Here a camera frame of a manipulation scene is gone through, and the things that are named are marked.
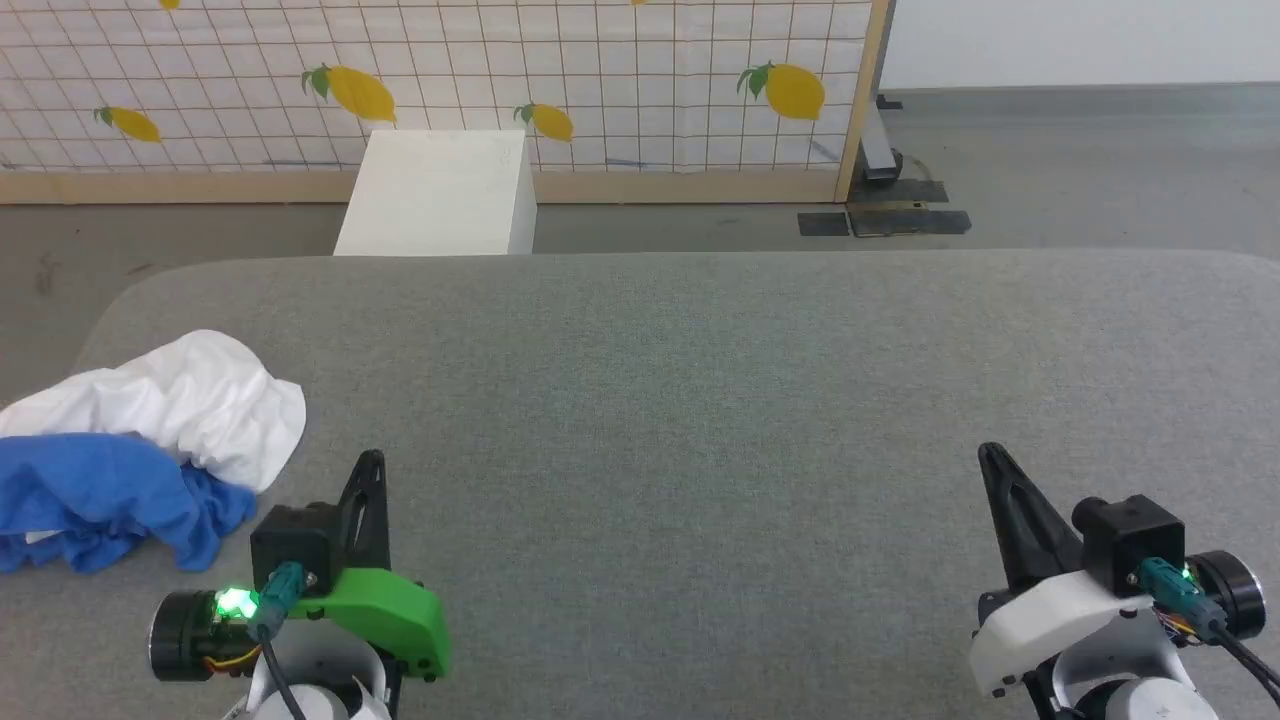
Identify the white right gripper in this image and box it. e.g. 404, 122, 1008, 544
967, 441, 1161, 699

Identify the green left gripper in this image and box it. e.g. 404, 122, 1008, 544
290, 449, 453, 683

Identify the white and blue raglan shirt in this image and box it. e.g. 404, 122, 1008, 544
0, 329, 308, 575

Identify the white rectangular box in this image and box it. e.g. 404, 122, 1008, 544
333, 129, 538, 257

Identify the large black floor plate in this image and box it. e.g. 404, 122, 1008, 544
847, 179, 973, 239

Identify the grey metal screen foot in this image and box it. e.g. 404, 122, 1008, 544
858, 93, 906, 187

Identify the lemon print partition screen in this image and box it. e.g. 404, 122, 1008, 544
0, 0, 895, 207

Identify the left arm cable, teal plug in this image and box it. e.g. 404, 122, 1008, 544
247, 561, 311, 720

